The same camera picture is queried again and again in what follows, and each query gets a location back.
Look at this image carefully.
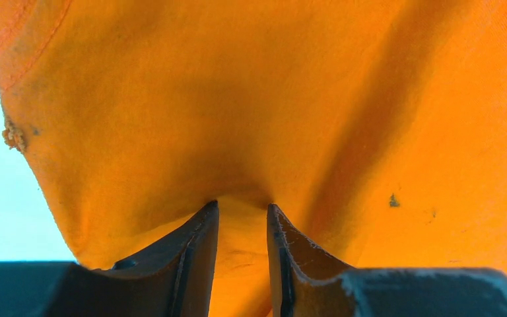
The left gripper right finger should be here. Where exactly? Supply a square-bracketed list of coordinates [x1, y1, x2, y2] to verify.
[267, 204, 507, 316]

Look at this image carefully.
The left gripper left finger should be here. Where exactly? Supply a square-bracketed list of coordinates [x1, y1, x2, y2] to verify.
[0, 201, 219, 316]

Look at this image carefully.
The orange t-shirt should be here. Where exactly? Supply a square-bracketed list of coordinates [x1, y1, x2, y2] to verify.
[0, 1, 507, 316]

